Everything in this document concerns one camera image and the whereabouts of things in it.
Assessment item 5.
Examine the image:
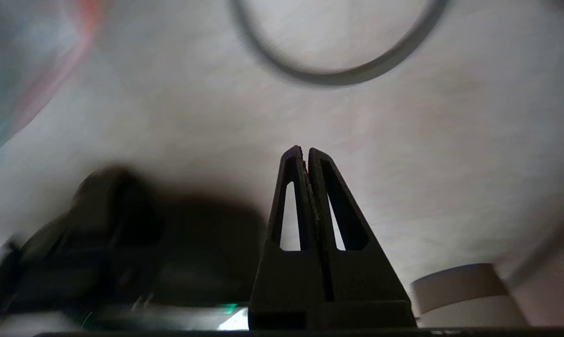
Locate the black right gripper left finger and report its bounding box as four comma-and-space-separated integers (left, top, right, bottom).
248, 145, 333, 330

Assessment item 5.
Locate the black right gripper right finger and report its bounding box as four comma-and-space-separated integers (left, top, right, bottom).
306, 148, 417, 328

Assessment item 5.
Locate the grey bin retaining ring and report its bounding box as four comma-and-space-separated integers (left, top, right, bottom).
230, 0, 451, 87

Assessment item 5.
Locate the used white red-print trash bag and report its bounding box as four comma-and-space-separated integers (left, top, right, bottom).
0, 0, 105, 178

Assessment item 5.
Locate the white ribbed cylinder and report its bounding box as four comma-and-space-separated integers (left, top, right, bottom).
411, 264, 528, 328

